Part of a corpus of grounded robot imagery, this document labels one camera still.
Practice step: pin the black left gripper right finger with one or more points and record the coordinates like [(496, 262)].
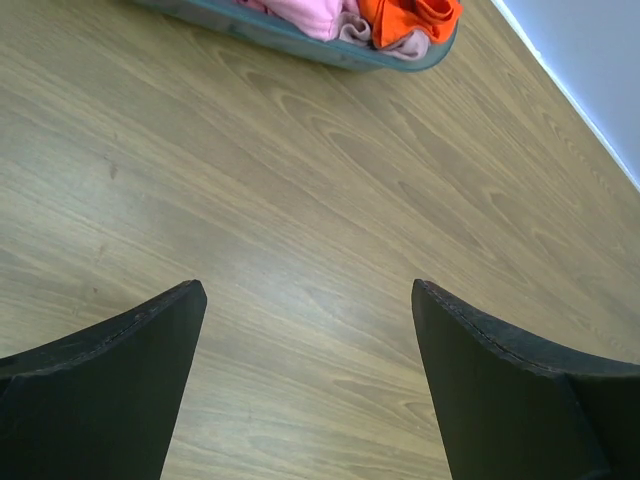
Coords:
[(513, 405)]

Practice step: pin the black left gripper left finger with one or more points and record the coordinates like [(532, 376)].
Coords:
[(102, 403)]

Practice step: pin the orange t shirt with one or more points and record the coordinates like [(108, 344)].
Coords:
[(391, 20)]

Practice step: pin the grey laundry basket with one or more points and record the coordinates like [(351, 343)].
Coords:
[(245, 23)]

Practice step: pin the pink t shirt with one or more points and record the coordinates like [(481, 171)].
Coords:
[(317, 19)]

